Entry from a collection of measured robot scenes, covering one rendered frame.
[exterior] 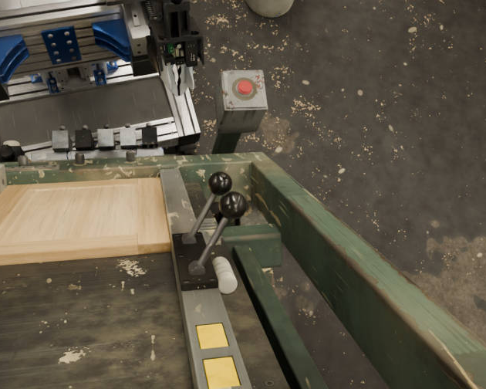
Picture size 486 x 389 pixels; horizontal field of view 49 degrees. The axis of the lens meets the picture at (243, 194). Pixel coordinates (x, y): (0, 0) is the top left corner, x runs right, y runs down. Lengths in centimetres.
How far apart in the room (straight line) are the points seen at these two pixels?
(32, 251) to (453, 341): 67
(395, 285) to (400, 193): 186
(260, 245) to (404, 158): 159
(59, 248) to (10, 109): 138
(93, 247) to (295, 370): 42
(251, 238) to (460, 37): 217
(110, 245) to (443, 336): 57
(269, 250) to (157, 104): 122
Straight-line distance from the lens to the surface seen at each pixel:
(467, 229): 269
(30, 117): 226
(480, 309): 265
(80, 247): 96
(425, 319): 65
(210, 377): 55
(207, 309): 67
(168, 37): 85
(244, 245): 112
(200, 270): 73
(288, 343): 78
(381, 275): 75
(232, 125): 155
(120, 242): 96
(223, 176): 82
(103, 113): 223
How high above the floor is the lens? 224
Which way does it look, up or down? 72 degrees down
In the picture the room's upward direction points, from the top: 30 degrees clockwise
